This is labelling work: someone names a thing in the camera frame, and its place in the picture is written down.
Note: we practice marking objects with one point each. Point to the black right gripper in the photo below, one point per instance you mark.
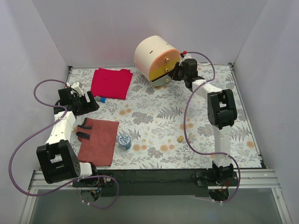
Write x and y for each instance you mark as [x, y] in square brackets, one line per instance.
[177, 71]

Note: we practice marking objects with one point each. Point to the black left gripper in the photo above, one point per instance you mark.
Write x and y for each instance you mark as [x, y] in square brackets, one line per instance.
[84, 103]

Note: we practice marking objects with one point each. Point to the blue patterned tape roll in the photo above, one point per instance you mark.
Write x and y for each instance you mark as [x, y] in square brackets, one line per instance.
[124, 141]

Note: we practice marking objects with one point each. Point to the small brass sharpener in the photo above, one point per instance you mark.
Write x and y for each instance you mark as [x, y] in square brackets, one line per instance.
[180, 138]

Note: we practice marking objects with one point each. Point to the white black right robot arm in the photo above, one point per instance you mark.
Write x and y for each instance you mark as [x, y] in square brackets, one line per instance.
[221, 113]

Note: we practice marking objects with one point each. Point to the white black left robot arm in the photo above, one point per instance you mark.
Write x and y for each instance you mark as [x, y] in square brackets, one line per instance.
[57, 158]

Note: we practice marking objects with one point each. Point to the red folded cloth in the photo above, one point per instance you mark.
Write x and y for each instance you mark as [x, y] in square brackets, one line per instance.
[112, 84]

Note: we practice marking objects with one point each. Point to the rust brown folded garment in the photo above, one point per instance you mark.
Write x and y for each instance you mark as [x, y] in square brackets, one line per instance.
[98, 139]

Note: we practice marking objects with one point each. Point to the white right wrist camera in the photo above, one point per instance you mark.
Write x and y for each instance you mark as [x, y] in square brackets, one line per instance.
[184, 56]

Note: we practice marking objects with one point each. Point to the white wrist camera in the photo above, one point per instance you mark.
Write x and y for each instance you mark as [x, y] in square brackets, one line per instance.
[184, 56]
[76, 87]

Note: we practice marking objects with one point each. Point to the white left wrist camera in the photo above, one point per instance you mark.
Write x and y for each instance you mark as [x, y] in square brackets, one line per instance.
[76, 87]

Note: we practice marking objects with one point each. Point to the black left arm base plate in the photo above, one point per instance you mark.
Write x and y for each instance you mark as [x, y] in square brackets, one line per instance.
[99, 182]

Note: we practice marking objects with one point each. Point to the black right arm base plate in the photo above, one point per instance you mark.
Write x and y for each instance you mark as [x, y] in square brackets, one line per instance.
[205, 178]

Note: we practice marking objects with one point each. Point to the aluminium frame rail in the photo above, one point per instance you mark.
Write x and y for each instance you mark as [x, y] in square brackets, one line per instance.
[165, 196]

